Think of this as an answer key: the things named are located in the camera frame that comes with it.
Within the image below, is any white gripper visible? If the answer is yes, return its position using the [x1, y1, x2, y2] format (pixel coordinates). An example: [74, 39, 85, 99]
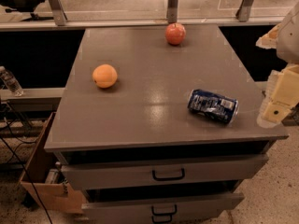
[256, 2, 299, 128]

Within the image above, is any red apple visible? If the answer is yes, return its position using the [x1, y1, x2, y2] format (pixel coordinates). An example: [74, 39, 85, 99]
[165, 22, 186, 46]

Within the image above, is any blue pepsi can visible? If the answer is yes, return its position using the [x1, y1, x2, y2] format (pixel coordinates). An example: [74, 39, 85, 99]
[187, 89, 239, 124]

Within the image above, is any grey drawer cabinet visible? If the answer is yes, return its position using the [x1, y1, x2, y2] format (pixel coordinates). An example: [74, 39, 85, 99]
[43, 23, 290, 224]

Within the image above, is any lower grey drawer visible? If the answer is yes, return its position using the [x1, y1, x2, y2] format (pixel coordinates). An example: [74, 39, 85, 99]
[82, 193, 244, 224]

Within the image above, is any grey drawer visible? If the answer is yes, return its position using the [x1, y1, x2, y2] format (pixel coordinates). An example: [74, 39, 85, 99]
[62, 154, 268, 190]
[82, 193, 244, 224]

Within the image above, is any orange fruit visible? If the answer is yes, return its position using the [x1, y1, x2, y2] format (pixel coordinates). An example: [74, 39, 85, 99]
[93, 64, 118, 89]

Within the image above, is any upper grey drawer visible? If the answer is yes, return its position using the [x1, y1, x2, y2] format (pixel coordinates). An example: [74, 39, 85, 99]
[62, 154, 268, 190]

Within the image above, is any brown cardboard box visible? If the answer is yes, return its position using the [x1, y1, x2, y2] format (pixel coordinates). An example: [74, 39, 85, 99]
[20, 113, 86, 214]

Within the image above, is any clear plastic water bottle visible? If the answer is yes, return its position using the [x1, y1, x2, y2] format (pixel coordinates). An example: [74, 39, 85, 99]
[0, 66, 23, 97]

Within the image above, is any metal window frame rail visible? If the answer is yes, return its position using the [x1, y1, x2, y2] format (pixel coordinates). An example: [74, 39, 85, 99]
[0, 0, 289, 30]

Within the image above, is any black cable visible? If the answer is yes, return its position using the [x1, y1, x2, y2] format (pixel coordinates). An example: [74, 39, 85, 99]
[0, 100, 54, 224]

